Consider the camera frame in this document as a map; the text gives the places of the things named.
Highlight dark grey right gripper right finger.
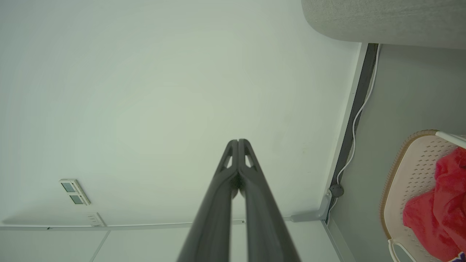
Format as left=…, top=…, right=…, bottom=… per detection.
left=238, top=139, right=301, bottom=262

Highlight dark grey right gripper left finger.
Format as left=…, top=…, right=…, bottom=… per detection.
left=177, top=139, right=239, bottom=262

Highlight red garment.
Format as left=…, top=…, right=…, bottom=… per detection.
left=402, top=147, right=466, bottom=262

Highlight cream perforated laundry basket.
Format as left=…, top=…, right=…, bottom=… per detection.
left=379, top=129, right=466, bottom=262

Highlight grey fabric cushion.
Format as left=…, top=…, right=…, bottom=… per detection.
left=301, top=0, right=466, bottom=50

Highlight grey corner cable conduit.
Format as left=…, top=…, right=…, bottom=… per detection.
left=291, top=189, right=333, bottom=223

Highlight white wall outlet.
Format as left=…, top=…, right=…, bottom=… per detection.
left=86, top=213, right=106, bottom=227

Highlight thin white wall cable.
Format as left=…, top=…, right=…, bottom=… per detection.
left=325, top=44, right=381, bottom=223

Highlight double-window wall switch panel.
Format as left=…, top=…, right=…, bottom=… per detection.
left=59, top=178, right=91, bottom=206

